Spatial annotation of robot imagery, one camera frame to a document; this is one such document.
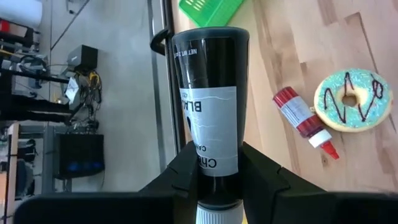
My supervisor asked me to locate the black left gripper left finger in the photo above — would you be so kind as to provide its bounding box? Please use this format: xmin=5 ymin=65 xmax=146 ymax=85
xmin=14 ymin=141 xmax=200 ymax=224

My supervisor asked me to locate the grey box with cables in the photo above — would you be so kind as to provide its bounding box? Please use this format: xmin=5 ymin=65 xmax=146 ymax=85
xmin=63 ymin=44 xmax=103 ymax=125

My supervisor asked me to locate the black computer case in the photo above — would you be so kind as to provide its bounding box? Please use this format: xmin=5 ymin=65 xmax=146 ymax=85
xmin=53 ymin=133 xmax=105 ymax=180

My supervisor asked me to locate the black food colouring bottle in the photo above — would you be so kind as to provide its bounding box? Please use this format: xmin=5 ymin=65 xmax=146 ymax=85
xmin=171 ymin=26 xmax=251 ymax=224

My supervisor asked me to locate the white paper roll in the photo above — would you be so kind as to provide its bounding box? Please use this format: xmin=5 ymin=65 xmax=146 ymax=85
xmin=0 ymin=0 xmax=43 ymax=29

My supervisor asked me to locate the green plastic basket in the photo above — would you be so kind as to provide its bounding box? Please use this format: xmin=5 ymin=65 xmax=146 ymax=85
xmin=178 ymin=0 xmax=245 ymax=29

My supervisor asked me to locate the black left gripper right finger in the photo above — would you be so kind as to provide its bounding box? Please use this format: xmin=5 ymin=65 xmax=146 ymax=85
xmin=239 ymin=141 xmax=398 ymax=224

